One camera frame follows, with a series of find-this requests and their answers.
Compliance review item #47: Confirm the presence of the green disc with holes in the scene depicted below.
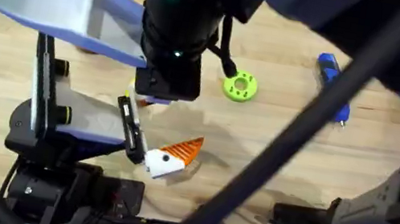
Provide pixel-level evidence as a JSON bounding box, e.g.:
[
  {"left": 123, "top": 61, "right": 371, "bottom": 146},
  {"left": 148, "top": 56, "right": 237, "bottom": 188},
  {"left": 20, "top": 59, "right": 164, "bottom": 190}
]
[{"left": 220, "top": 67, "right": 261, "bottom": 106}]

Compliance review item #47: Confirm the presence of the blue electric screwdriver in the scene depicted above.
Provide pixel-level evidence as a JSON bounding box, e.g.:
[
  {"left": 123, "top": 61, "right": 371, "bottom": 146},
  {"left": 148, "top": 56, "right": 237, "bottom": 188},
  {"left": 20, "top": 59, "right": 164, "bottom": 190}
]
[{"left": 306, "top": 51, "right": 361, "bottom": 129}]

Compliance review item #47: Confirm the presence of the thick black cable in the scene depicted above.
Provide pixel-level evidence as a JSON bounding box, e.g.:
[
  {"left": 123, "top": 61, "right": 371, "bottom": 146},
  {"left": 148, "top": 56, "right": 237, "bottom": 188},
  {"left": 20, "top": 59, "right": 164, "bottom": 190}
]
[{"left": 158, "top": 0, "right": 400, "bottom": 224}]

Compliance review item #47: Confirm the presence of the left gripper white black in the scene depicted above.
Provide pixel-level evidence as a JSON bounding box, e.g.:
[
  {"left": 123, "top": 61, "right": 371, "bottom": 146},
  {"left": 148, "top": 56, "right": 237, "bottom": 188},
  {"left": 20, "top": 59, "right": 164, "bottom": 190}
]
[{"left": 2, "top": 71, "right": 212, "bottom": 189}]

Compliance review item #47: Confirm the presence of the black upright wrist plate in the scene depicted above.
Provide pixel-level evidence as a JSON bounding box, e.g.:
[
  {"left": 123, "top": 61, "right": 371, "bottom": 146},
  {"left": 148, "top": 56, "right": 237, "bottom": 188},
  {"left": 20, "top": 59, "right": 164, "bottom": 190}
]
[{"left": 19, "top": 31, "right": 63, "bottom": 140}]

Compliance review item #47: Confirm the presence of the thin black cable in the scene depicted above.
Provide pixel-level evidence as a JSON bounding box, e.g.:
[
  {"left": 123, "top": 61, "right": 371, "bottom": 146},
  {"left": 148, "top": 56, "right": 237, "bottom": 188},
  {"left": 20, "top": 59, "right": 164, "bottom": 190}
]
[{"left": 202, "top": 11, "right": 247, "bottom": 80}]

